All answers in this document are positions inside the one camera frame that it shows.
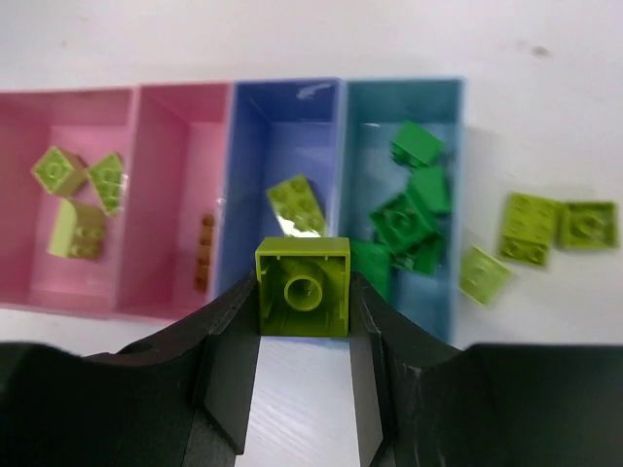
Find brown lego plate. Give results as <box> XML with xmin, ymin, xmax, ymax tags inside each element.
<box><xmin>194</xmin><ymin>212</ymin><xmax>215</xmax><ymax>293</ymax></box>

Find lime green lego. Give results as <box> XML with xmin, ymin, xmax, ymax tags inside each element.
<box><xmin>391</xmin><ymin>233</ymin><xmax>445</xmax><ymax>275</ymax></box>

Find light blue container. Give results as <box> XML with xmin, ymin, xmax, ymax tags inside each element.
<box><xmin>336</xmin><ymin>78</ymin><xmax>465</xmax><ymax>341</ymax></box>

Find lime lego brick edge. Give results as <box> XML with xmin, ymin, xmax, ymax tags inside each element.
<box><xmin>558</xmin><ymin>200</ymin><xmax>618</xmax><ymax>250</ymax></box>

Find purple blue container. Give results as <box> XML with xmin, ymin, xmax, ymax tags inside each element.
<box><xmin>213</xmin><ymin>76</ymin><xmax>348</xmax><ymax>341</ymax></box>

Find green long lego brick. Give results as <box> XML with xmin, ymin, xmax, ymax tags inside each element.
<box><xmin>349</xmin><ymin>239</ymin><xmax>390</xmax><ymax>301</ymax></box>

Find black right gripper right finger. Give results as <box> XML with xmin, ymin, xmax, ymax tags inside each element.
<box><xmin>349</xmin><ymin>273</ymin><xmax>622</xmax><ymax>466</ymax></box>

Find lime sloped lego brick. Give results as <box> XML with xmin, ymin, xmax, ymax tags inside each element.
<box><xmin>48</xmin><ymin>198</ymin><xmax>106</xmax><ymax>261</ymax></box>

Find lone pale lime lego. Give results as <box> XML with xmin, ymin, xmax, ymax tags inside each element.
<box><xmin>31</xmin><ymin>146</ymin><xmax>87</xmax><ymax>198</ymax></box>

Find dark green square lego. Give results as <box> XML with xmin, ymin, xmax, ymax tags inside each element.
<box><xmin>390</xmin><ymin>121</ymin><xmax>444</xmax><ymax>168</ymax></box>

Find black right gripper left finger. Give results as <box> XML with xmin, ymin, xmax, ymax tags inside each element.
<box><xmin>1</xmin><ymin>275</ymin><xmax>260</xmax><ymax>466</ymax></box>

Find lime long lego brick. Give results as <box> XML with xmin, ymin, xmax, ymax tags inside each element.
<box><xmin>266</xmin><ymin>174</ymin><xmax>326</xmax><ymax>237</ymax></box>

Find pale lime sloped lego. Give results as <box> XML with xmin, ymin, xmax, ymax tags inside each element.
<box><xmin>458</xmin><ymin>245</ymin><xmax>512</xmax><ymax>306</ymax></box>

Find lime square lego hollow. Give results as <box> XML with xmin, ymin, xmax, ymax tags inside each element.
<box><xmin>255</xmin><ymin>236</ymin><xmax>350</xmax><ymax>338</ymax></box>

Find pink container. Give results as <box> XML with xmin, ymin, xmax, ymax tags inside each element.
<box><xmin>1</xmin><ymin>83</ymin><xmax>232</xmax><ymax>320</ymax></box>

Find green small lego brick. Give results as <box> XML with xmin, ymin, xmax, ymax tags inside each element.
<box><xmin>408</xmin><ymin>165</ymin><xmax>452</xmax><ymax>215</ymax></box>

